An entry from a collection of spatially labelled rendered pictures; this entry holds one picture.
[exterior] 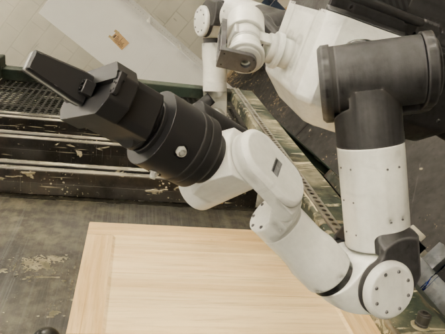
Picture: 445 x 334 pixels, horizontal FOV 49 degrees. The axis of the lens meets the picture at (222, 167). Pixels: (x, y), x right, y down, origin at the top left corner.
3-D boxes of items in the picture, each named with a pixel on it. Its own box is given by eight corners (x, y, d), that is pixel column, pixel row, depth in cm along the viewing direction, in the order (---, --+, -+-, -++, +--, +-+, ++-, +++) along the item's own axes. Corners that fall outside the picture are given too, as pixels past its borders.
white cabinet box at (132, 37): (246, 107, 500) (77, -39, 427) (208, 148, 514) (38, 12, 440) (237, 91, 555) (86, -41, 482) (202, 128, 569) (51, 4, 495)
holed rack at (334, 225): (371, 270, 106) (371, 268, 106) (358, 269, 106) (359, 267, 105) (238, 89, 257) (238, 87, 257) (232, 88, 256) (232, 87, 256)
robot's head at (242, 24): (282, 15, 86) (235, -1, 84) (285, 52, 79) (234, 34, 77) (266, 44, 91) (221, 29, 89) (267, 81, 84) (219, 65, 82)
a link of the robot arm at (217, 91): (226, 129, 142) (227, 82, 140) (225, 132, 133) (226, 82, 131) (203, 129, 142) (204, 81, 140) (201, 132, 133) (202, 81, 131)
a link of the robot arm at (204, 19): (197, -13, 126) (238, 1, 108) (240, -7, 132) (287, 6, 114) (191, 33, 130) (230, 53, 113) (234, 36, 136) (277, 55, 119)
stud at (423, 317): (430, 330, 89) (435, 317, 88) (418, 330, 89) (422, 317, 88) (423, 321, 92) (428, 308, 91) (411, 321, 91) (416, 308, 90)
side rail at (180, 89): (229, 112, 253) (232, 91, 249) (2, 91, 232) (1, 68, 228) (226, 108, 260) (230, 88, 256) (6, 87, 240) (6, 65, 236)
